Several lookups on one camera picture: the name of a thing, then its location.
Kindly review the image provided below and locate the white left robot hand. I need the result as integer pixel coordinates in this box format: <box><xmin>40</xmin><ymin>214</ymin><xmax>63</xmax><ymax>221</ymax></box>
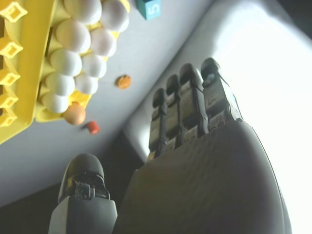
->
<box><xmin>48</xmin><ymin>57</ymin><xmax>293</xmax><ymax>234</ymax></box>

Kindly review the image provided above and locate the brown-yellow toy egg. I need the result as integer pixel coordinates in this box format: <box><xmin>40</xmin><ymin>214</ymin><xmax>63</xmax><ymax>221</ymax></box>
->
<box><xmin>62</xmin><ymin>102</ymin><xmax>86</xmax><ymax>125</ymax></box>

